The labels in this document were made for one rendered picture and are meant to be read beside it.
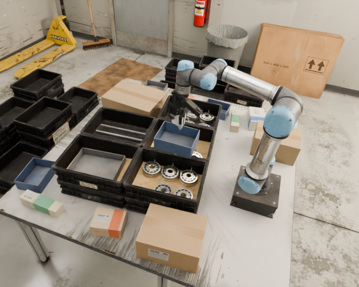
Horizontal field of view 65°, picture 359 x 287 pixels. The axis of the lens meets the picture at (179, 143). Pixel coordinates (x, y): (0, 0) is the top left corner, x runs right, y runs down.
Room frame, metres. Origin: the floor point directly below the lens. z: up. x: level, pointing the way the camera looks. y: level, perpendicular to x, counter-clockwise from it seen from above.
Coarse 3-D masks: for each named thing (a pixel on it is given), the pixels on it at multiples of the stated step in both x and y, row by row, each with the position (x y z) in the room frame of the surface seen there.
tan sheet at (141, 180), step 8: (136, 176) 1.07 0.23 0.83; (144, 176) 1.08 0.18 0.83; (160, 176) 1.09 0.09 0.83; (200, 176) 1.11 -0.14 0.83; (136, 184) 1.01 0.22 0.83; (144, 184) 1.01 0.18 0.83; (152, 184) 1.02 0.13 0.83; (168, 184) 1.03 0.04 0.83; (176, 184) 1.03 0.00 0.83; (192, 192) 0.99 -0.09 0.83
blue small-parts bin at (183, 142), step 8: (160, 128) 1.15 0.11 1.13; (168, 128) 1.20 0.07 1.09; (176, 128) 1.19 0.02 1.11; (184, 128) 1.18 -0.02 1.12; (192, 128) 1.17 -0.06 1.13; (160, 136) 1.15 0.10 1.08; (168, 136) 1.17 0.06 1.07; (176, 136) 1.17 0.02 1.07; (184, 136) 1.18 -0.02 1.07; (192, 136) 1.17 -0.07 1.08; (160, 144) 1.06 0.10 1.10; (168, 144) 1.05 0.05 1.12; (176, 144) 1.04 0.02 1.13; (184, 144) 1.11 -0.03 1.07; (192, 144) 1.12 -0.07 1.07; (176, 152) 1.04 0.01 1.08; (184, 152) 1.03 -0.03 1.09; (192, 152) 1.04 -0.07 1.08
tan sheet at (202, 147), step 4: (152, 144) 1.35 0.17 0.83; (200, 144) 1.39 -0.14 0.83; (204, 144) 1.39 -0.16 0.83; (208, 144) 1.40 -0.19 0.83; (196, 148) 1.35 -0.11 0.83; (200, 148) 1.35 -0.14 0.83; (204, 148) 1.36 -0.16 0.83; (208, 148) 1.36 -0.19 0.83; (200, 152) 1.31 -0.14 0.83; (204, 152) 1.32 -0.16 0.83; (204, 156) 1.28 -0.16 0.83
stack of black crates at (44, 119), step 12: (36, 108) 2.01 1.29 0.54; (48, 108) 2.10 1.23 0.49; (60, 108) 2.08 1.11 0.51; (12, 120) 1.76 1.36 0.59; (24, 120) 1.86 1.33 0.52; (36, 120) 1.91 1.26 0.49; (48, 120) 1.93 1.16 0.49; (60, 120) 1.89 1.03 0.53; (72, 120) 2.03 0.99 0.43; (24, 132) 1.74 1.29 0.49; (36, 132) 1.71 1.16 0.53; (48, 132) 1.74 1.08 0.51; (36, 144) 1.72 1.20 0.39; (48, 144) 1.71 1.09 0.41
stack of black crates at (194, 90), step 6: (216, 84) 2.81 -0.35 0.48; (192, 90) 2.82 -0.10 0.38; (198, 90) 2.83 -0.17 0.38; (204, 90) 2.84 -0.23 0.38; (210, 90) 2.82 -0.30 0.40; (216, 90) 2.80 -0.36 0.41; (222, 90) 2.78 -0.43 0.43; (210, 96) 2.71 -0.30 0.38; (216, 96) 2.72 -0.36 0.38; (222, 96) 2.57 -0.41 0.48
